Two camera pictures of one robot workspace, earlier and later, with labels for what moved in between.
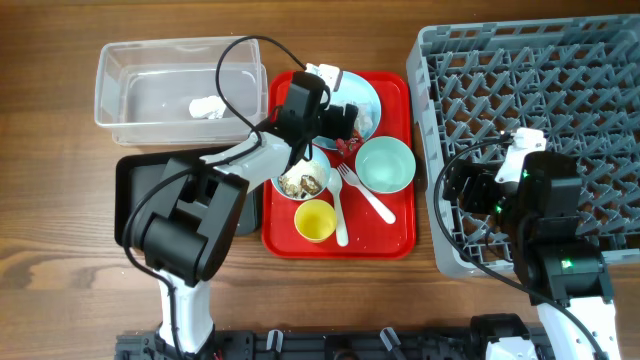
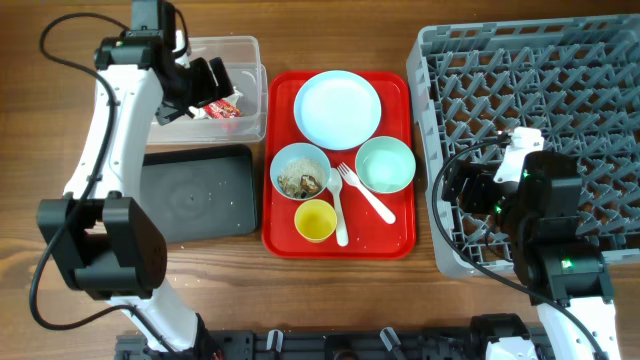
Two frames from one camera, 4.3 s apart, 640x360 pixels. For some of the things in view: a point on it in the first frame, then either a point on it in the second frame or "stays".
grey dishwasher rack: (575, 79) stays
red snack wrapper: (349, 147) → (222, 108)
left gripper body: (330, 122) → (196, 86)
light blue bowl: (305, 179) stays
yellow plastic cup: (315, 220) stays
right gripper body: (476, 192) stays
